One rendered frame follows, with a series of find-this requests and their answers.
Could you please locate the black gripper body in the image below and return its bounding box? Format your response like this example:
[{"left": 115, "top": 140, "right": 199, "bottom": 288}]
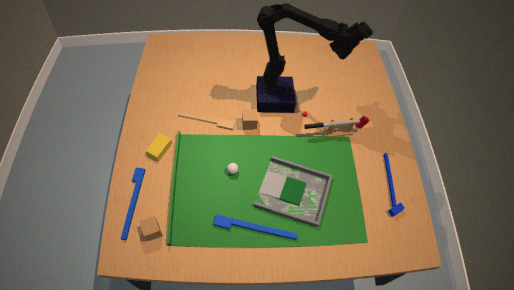
[{"left": 335, "top": 22, "right": 373, "bottom": 60}]

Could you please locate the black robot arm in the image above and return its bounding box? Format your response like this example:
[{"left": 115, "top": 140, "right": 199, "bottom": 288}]
[{"left": 257, "top": 3, "right": 368, "bottom": 89}]

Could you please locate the yellow rectangular block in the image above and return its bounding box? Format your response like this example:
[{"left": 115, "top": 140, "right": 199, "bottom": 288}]
[{"left": 145, "top": 133, "right": 172, "bottom": 161}]

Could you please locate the green mat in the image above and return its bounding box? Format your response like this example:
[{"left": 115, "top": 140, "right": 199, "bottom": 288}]
[{"left": 170, "top": 134, "right": 368, "bottom": 248}]

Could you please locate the white golf ball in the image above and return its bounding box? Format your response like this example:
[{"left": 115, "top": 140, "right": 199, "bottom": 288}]
[{"left": 227, "top": 163, "right": 238, "bottom": 174}]

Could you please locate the small tan cube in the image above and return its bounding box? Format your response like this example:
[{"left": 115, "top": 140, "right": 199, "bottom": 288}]
[
  {"left": 139, "top": 216, "right": 162, "bottom": 241},
  {"left": 242, "top": 109, "right": 258, "bottom": 129}
]

